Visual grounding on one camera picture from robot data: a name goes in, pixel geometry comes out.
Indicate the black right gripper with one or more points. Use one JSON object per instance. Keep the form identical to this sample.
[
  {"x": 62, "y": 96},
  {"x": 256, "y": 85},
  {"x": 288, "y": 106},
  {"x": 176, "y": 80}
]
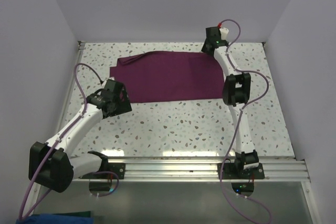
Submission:
[{"x": 203, "y": 48}]

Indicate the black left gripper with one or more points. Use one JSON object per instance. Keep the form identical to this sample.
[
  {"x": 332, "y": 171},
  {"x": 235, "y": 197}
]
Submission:
[{"x": 124, "y": 106}]

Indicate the purple surgical cloth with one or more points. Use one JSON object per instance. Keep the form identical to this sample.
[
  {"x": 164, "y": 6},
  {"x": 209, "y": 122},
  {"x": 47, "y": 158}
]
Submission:
[{"x": 163, "y": 76}]

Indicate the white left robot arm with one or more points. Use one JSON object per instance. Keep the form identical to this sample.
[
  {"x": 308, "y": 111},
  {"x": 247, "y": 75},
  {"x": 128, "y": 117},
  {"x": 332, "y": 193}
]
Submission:
[{"x": 51, "y": 164}]

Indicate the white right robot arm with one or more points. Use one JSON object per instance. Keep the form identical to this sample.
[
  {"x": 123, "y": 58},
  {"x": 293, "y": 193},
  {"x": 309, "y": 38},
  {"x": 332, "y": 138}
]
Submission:
[{"x": 235, "y": 94}]

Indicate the green cloth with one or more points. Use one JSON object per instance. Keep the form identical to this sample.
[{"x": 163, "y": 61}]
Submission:
[{"x": 84, "y": 214}]

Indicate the blue cloth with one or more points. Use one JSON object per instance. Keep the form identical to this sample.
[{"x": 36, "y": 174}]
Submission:
[{"x": 56, "y": 219}]

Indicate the aluminium mounting rail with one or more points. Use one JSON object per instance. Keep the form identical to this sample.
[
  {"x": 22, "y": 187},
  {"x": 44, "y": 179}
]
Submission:
[{"x": 205, "y": 169}]

